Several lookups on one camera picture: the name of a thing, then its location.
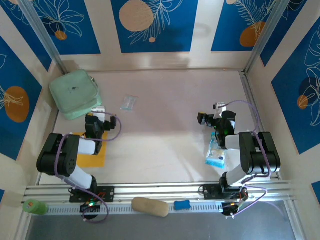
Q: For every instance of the orange square paper sheet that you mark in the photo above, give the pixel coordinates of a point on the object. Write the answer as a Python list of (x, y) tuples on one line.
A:
[(92, 161)]

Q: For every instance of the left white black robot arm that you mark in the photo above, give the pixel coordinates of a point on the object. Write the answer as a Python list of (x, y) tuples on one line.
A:
[(62, 155)]

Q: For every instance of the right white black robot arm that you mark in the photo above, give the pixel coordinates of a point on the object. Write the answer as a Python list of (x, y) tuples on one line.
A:
[(260, 152)]

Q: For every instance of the small clear plastic packet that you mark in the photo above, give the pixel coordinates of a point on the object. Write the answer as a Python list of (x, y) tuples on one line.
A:
[(128, 102)]

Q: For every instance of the blue wet wipes pack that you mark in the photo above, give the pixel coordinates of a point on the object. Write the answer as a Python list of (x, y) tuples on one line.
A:
[(216, 157)]

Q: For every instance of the mint green zip case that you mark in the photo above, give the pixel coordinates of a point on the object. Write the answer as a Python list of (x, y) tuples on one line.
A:
[(72, 92)]

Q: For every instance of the blue bone-shaped sponge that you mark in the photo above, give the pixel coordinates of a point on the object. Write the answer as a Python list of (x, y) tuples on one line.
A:
[(182, 205)]

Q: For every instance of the beige oval case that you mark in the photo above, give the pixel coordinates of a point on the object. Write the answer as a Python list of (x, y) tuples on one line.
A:
[(150, 207)]

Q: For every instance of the green bottle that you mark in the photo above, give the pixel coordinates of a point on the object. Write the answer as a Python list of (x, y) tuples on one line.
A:
[(35, 207)]

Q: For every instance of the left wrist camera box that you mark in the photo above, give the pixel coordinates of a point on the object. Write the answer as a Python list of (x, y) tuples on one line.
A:
[(98, 109)]

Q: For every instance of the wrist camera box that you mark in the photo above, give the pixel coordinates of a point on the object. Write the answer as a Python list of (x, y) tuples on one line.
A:
[(220, 106), (98, 109)]

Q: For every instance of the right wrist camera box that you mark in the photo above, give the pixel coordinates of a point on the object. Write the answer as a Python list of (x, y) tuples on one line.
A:
[(220, 106)]

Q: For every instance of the aluminium side rail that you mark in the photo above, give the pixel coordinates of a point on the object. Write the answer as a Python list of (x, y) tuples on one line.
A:
[(250, 95)]

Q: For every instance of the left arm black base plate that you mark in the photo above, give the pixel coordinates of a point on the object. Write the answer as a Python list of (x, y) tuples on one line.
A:
[(107, 193)]

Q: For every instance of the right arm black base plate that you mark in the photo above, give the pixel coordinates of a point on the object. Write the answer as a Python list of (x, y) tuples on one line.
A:
[(210, 191)]

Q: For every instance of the aluminium mounting rail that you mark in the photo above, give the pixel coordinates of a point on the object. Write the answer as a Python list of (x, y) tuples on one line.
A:
[(162, 188)]

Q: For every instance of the aluminium corner post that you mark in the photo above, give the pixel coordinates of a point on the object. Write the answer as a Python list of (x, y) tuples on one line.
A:
[(42, 35), (265, 35)]

